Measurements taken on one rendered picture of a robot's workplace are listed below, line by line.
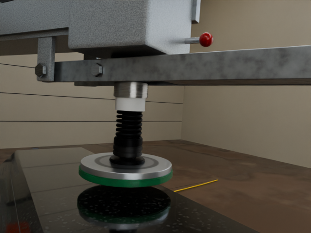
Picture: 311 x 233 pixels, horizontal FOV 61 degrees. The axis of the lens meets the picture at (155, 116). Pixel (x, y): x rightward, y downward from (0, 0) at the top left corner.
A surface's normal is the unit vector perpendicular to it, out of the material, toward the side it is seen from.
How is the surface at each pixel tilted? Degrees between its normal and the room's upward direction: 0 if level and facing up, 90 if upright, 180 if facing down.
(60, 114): 90
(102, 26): 90
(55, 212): 0
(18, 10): 90
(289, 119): 90
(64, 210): 0
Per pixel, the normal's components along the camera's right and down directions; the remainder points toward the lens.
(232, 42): -0.79, -0.01
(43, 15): -0.47, 0.02
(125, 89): -0.20, 0.04
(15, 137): 0.60, 0.08
